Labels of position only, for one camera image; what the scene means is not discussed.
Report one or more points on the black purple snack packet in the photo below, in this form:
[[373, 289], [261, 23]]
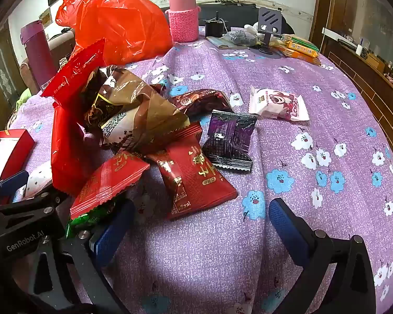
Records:
[[231, 137]]

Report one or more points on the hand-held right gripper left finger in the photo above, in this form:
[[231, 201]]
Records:
[[113, 235]]

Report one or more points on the black phone stand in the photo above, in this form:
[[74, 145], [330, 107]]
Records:
[[270, 26]]

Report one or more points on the white tissue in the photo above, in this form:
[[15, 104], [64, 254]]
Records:
[[253, 27]]

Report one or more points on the clear bag of dark items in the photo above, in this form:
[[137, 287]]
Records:
[[240, 37]]

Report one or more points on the red gift box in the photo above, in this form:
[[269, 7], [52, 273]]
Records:
[[9, 152]]

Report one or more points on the pink bear snack packet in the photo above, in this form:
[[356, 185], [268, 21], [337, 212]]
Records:
[[278, 103]]

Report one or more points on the green snack packet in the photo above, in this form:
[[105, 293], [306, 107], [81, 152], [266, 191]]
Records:
[[85, 222]]

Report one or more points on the green cloth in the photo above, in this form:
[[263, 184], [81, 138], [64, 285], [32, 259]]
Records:
[[23, 98]]

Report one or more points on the purple thermos bottle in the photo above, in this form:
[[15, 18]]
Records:
[[39, 55]]

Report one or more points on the small black motor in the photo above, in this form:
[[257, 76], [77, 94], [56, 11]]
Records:
[[216, 26]]

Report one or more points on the red gold-print snack packet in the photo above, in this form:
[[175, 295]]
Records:
[[196, 176]]

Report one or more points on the orange-red plastic bag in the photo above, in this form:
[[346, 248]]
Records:
[[118, 23]]

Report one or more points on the purple floral tablecloth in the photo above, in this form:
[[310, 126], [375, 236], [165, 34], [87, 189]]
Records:
[[281, 176]]

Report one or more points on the white pink snack packet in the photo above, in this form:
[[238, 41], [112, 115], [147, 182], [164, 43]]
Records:
[[39, 176]]

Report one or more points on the black sofa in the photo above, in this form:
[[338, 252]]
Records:
[[235, 14]]

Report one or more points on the pink bottle with knitted sleeve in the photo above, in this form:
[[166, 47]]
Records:
[[183, 16]]

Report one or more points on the yellow biscuit packs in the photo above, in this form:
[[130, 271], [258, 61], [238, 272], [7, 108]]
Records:
[[298, 49]]

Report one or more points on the brown snack bag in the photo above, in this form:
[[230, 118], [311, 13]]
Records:
[[134, 114]]

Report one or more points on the flat booklet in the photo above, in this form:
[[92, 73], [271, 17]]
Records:
[[221, 43]]

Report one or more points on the yellow wall label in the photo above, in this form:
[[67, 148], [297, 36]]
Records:
[[46, 18]]

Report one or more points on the wooden door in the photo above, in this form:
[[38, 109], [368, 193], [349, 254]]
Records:
[[1, 72]]

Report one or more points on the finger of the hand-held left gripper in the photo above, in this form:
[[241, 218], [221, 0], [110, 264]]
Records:
[[14, 181], [50, 199]]

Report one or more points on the red striped snack packet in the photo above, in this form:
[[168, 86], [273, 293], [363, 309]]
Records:
[[111, 183]]

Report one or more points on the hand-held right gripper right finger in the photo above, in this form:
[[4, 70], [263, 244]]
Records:
[[286, 229]]

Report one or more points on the wooden cabinet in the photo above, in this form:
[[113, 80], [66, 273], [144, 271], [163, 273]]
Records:
[[363, 39]]

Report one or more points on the large red snack bag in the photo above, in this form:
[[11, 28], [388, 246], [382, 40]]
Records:
[[67, 130]]

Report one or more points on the dark red snack packet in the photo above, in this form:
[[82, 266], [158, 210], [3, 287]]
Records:
[[199, 99]]

